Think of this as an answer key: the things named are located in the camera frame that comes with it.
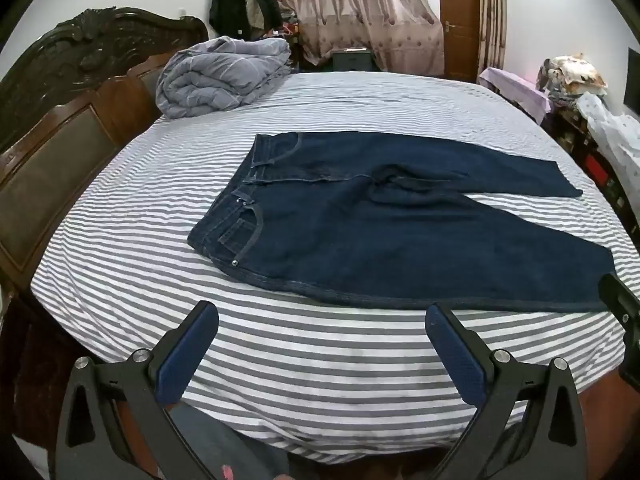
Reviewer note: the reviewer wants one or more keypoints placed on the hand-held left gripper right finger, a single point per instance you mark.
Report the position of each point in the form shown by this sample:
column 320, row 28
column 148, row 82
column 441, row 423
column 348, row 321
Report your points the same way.
column 457, row 360

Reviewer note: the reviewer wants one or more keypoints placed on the brown wooden door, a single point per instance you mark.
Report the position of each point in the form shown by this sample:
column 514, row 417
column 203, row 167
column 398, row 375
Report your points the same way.
column 457, row 20

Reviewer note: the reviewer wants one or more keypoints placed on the dark cluttered cabinet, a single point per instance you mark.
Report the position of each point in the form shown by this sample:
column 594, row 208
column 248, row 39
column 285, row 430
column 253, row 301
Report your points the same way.
column 580, row 155

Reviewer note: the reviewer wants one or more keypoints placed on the pile of patterned bedding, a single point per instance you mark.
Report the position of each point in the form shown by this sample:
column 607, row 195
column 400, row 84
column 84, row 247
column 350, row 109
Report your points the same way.
column 575, row 77

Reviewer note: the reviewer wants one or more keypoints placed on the carved dark wooden headboard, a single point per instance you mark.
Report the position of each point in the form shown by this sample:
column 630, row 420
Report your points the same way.
column 60, row 160

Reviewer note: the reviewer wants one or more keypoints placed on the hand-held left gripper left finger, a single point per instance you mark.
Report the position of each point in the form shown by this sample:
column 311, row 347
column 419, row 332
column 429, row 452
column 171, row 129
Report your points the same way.
column 187, row 355

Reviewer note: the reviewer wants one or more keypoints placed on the dark storage box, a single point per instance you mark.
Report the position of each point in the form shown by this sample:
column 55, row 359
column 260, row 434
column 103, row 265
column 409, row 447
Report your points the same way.
column 354, row 61

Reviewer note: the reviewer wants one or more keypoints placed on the black screen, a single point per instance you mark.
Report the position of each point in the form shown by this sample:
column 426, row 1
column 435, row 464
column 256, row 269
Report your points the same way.
column 632, row 85

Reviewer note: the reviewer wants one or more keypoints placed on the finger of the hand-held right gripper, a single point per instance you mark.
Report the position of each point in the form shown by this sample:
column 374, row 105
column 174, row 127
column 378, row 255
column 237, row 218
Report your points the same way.
column 622, row 305

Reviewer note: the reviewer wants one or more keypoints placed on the dark blue denim pants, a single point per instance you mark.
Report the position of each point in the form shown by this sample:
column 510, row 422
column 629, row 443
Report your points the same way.
column 375, row 240

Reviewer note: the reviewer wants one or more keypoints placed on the bed with striped sheet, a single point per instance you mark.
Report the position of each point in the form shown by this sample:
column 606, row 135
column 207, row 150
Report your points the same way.
column 300, row 360

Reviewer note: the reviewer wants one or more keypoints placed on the pile of colourful clothes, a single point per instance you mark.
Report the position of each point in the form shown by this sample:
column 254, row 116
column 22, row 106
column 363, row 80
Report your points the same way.
column 291, row 30

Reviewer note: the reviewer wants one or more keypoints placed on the beige patterned curtain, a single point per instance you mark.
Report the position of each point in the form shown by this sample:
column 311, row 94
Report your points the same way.
column 350, row 10
column 492, row 15

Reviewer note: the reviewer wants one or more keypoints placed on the purple cloth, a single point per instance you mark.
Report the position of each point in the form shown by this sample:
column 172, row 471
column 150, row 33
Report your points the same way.
column 515, row 90

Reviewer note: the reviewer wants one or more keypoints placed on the white printed cloth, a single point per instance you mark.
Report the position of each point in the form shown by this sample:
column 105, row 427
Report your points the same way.
column 617, row 135

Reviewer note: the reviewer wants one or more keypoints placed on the grey-green hanging jacket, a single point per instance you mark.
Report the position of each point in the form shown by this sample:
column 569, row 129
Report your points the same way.
column 262, row 5

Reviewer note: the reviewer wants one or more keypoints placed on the folded grey quilt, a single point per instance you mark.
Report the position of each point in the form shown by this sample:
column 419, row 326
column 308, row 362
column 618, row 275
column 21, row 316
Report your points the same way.
column 215, row 80

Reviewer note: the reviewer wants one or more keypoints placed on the black hanging jacket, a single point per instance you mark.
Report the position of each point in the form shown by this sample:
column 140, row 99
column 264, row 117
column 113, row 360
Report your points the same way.
column 227, row 7

